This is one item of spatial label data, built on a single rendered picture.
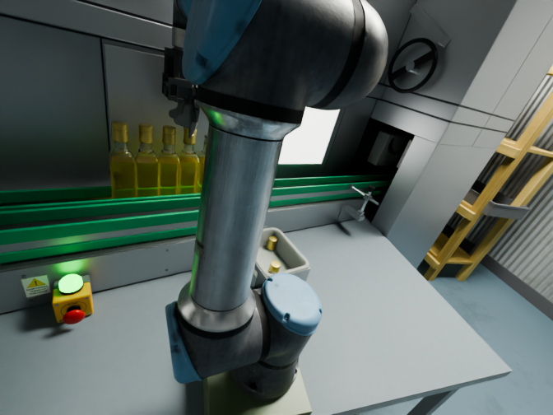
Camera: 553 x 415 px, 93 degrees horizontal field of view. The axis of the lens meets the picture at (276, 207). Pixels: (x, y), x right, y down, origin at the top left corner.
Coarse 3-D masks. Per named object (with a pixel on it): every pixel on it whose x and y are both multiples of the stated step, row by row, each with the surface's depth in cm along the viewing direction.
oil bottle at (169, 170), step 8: (160, 152) 74; (168, 152) 74; (176, 152) 77; (160, 160) 74; (168, 160) 74; (176, 160) 75; (160, 168) 74; (168, 168) 75; (176, 168) 77; (160, 176) 76; (168, 176) 77; (176, 176) 78; (160, 184) 77; (168, 184) 78; (176, 184) 79; (160, 192) 78; (168, 192) 79; (176, 192) 81
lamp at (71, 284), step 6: (66, 276) 61; (72, 276) 61; (78, 276) 62; (60, 282) 59; (66, 282) 59; (72, 282) 60; (78, 282) 61; (60, 288) 59; (66, 288) 59; (72, 288) 60; (78, 288) 61; (66, 294) 60; (72, 294) 60
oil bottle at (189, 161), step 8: (184, 152) 78; (192, 152) 79; (184, 160) 77; (192, 160) 78; (184, 168) 79; (192, 168) 80; (184, 176) 80; (192, 176) 81; (184, 184) 81; (192, 184) 83; (184, 192) 83; (192, 192) 84
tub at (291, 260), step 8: (264, 232) 98; (272, 232) 100; (280, 232) 99; (264, 240) 100; (280, 240) 99; (288, 240) 95; (264, 248) 100; (280, 248) 99; (288, 248) 95; (296, 248) 93; (264, 256) 96; (272, 256) 97; (280, 256) 98; (288, 256) 95; (296, 256) 91; (264, 264) 92; (288, 264) 95; (296, 264) 91; (304, 264) 88; (264, 272) 79; (280, 272) 91; (288, 272) 81; (296, 272) 83
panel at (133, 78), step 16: (112, 48) 67; (112, 64) 68; (128, 64) 70; (144, 64) 72; (160, 64) 74; (112, 80) 70; (128, 80) 72; (144, 80) 74; (160, 80) 76; (112, 96) 72; (128, 96) 74; (144, 96) 76; (160, 96) 78; (112, 112) 74; (128, 112) 76; (144, 112) 78; (160, 112) 80; (112, 128) 76; (128, 128) 78; (160, 128) 83; (176, 128) 85; (112, 144) 78; (128, 144) 80; (160, 144) 85; (176, 144) 88
